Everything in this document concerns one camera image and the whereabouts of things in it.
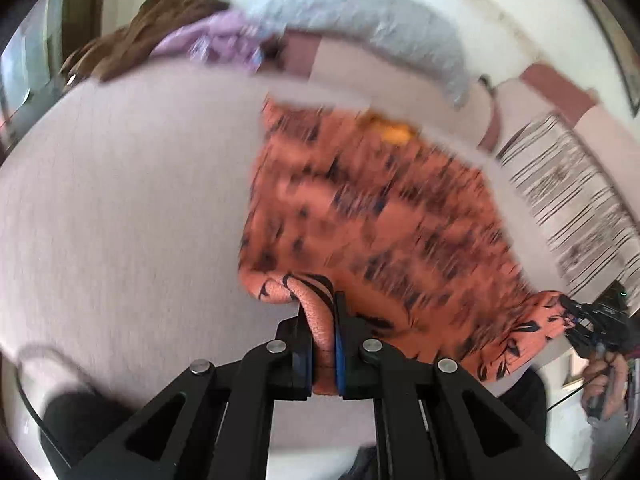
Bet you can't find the person right hand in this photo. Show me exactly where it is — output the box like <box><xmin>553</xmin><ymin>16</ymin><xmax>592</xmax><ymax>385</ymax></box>
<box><xmin>580</xmin><ymin>352</ymin><xmax>628</xmax><ymax>420</ymax></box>

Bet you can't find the stained glass wooden door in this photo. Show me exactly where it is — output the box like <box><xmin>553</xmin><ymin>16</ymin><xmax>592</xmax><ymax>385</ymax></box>
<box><xmin>1</xmin><ymin>0</ymin><xmax>103</xmax><ymax>158</ymax></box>

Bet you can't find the small black object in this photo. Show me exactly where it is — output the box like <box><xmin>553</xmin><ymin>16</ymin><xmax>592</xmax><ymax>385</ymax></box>
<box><xmin>478</xmin><ymin>74</ymin><xmax>495</xmax><ymax>94</ymax></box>

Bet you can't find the striped floral pillow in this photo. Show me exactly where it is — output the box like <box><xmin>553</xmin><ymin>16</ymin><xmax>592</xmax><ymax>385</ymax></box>
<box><xmin>498</xmin><ymin>113</ymin><xmax>639</xmax><ymax>312</ymax></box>

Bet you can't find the orange black floral blouse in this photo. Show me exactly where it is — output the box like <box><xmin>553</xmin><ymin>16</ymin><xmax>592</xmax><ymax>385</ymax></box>
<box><xmin>239</xmin><ymin>99</ymin><xmax>570</xmax><ymax>394</ymax></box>

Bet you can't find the pink bolster cushion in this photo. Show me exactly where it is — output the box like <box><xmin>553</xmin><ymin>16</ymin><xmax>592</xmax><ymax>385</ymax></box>
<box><xmin>278</xmin><ymin>30</ymin><xmax>501</xmax><ymax>153</ymax></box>

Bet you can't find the black cable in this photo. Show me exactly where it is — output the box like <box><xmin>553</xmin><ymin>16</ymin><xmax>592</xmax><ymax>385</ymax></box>
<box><xmin>14</xmin><ymin>341</ymin><xmax>101</xmax><ymax>466</ymax></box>

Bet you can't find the brown garment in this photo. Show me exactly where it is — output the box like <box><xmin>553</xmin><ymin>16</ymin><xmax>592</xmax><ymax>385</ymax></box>
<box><xmin>60</xmin><ymin>0</ymin><xmax>231</xmax><ymax>82</ymax></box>

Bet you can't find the pink sofa backrest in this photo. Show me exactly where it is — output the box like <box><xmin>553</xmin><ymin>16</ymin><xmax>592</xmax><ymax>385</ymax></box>
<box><xmin>494</xmin><ymin>63</ymin><xmax>639</xmax><ymax>167</ymax></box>

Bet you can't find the purple floral cloth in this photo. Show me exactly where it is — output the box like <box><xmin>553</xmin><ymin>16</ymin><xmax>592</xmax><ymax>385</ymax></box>
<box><xmin>150</xmin><ymin>10</ymin><xmax>273</xmax><ymax>73</ymax></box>

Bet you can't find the grey quilted blanket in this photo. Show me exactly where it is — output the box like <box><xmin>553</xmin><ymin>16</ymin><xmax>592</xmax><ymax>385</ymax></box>
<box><xmin>252</xmin><ymin>0</ymin><xmax>469</xmax><ymax>107</ymax></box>

